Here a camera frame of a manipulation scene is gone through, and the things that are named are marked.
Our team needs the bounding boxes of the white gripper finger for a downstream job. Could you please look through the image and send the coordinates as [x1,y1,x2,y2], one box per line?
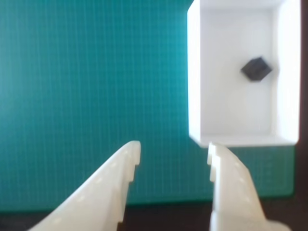
[26,140,142,231]
[206,142,292,231]

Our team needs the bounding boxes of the black cube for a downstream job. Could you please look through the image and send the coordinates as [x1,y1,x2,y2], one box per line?
[240,56,274,83]

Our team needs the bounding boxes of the white rectangular plastic bin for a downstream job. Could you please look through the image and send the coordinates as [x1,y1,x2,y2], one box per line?
[187,0,302,148]

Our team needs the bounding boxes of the green cutting mat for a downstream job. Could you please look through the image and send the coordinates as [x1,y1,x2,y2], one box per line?
[0,0,295,214]

